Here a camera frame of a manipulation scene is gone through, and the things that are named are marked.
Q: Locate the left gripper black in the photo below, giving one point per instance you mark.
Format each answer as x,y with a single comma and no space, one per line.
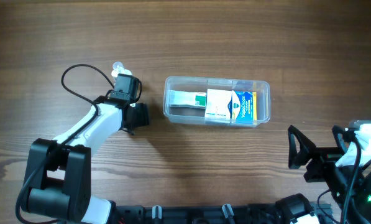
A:
138,115

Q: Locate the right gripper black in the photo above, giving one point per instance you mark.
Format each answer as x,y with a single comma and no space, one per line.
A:
320,156

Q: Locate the white green medicine box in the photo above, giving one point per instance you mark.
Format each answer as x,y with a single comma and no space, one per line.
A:
187,99

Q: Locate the white lotion bottle clear cap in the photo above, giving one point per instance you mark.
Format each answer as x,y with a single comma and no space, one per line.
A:
119,68

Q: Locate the blue VapoDrops box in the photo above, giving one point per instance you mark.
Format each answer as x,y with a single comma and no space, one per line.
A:
244,106

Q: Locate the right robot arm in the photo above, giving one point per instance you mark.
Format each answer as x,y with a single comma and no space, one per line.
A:
354,196

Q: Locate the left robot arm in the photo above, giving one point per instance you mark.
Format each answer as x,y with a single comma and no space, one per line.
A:
57,181

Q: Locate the clear plastic container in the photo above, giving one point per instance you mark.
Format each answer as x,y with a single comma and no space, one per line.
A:
184,115

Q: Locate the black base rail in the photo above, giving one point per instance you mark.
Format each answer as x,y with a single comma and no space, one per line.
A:
251,213

